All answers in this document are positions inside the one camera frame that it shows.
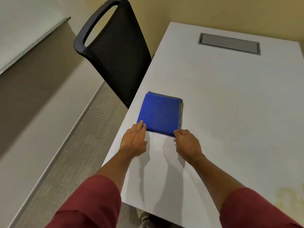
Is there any person's left hand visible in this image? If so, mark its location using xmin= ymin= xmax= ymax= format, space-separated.
xmin=119 ymin=120 xmax=148 ymax=157

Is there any person's right hand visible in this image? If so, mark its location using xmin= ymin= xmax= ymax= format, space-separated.
xmin=174 ymin=129 xmax=203 ymax=163

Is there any blue cloth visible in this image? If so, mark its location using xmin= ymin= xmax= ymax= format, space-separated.
xmin=137 ymin=91 xmax=183 ymax=137

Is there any person's left forearm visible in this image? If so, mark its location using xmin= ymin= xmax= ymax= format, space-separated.
xmin=46 ymin=149 xmax=136 ymax=228

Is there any person's right forearm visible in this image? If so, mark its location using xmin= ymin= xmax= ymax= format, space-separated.
xmin=190 ymin=153 xmax=303 ymax=228

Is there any black mesh office chair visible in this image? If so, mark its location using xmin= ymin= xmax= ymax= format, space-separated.
xmin=73 ymin=0 xmax=152 ymax=109

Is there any person's shoe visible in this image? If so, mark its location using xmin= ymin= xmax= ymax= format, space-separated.
xmin=138 ymin=210 xmax=152 ymax=228

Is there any grey table cable hatch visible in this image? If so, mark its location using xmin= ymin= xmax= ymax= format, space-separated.
xmin=198 ymin=33 xmax=261 ymax=56

